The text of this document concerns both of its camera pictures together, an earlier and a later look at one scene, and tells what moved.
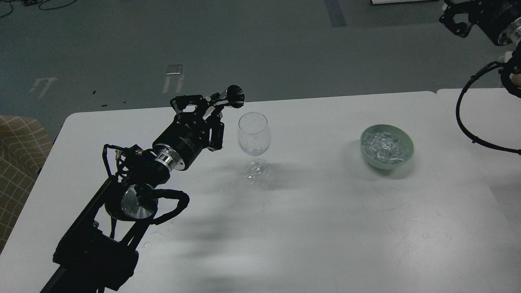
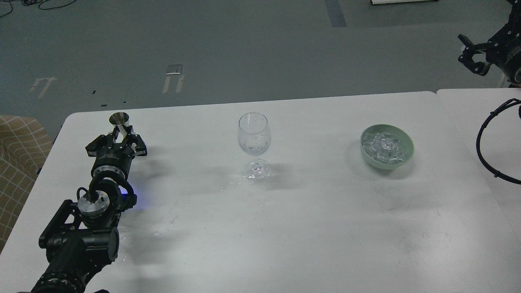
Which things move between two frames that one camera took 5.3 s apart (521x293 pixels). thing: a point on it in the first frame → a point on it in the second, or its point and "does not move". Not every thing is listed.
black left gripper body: (181, 143) → (115, 157)
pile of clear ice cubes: (384, 147) does not move
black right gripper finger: (452, 8) → (481, 68)
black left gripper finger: (217, 129) → (141, 149)
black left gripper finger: (192, 103) → (93, 147)
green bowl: (386, 147) does not move
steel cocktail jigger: (235, 95) → (121, 119)
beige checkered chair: (25, 145) does not move
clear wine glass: (254, 137) does not move
